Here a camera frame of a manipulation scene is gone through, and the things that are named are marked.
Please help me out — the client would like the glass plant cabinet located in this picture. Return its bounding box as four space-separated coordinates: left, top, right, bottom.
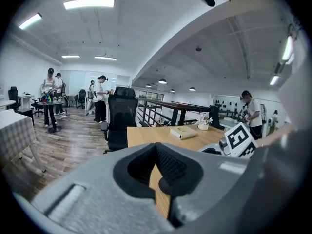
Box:
145 90 164 101

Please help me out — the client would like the potted pink flower plant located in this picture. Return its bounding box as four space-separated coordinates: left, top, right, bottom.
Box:
196 113 213 131

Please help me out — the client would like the person's white shirt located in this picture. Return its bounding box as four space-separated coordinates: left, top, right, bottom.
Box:
277 57 312 133

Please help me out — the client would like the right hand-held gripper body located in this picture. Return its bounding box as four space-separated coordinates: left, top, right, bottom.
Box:
218 121 259 159

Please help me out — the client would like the black metal railing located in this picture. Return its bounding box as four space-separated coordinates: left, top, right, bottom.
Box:
136 97 213 127

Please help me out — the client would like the round white table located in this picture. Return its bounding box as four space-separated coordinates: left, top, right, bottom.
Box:
0 100 17 111

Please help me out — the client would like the tall black mesh office chair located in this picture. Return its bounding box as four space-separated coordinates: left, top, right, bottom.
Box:
101 86 139 155

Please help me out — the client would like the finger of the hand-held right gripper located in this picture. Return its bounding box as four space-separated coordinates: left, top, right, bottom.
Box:
198 143 222 156

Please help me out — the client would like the person's right forearm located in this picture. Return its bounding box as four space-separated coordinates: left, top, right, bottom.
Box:
259 123 297 148

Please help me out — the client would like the black round object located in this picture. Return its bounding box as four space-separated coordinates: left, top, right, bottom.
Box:
157 177 172 195

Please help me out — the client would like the row of black wall-hung objects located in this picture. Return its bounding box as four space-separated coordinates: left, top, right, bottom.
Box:
214 100 238 111

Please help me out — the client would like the wide ceiling panel light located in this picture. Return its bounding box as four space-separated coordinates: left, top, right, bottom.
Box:
63 0 116 10

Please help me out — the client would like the table with checkered cloth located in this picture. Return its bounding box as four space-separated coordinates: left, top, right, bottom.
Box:
0 109 47 173

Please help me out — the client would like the white desk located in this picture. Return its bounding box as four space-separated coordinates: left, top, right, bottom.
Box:
18 94 35 107

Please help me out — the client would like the beige book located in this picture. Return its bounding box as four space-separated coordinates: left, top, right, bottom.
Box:
170 126 198 140

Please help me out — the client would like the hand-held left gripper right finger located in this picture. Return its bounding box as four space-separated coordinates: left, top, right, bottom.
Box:
155 142 254 229

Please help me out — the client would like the round dark table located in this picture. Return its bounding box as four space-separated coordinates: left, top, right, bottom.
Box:
37 101 66 134

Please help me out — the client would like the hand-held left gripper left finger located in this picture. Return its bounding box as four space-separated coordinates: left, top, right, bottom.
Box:
31 142 175 234

